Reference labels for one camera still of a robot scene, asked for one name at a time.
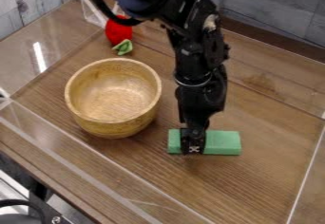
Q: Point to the green rectangular block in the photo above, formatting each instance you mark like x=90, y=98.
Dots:
x=221, y=143

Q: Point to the clear acrylic tray enclosure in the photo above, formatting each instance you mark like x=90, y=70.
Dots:
x=127, y=181

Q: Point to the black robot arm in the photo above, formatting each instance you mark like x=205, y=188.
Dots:
x=191, y=23

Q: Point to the black metal bracket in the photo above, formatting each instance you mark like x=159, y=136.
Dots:
x=43, y=209

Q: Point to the red felt strawberry toy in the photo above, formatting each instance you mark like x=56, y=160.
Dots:
x=119, y=35

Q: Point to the clear acrylic triangular bracket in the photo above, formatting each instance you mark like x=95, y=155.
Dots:
x=92, y=14

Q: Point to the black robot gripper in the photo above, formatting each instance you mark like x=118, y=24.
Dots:
x=199, y=102

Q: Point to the brown wooden bowl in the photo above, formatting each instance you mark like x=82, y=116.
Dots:
x=112, y=97

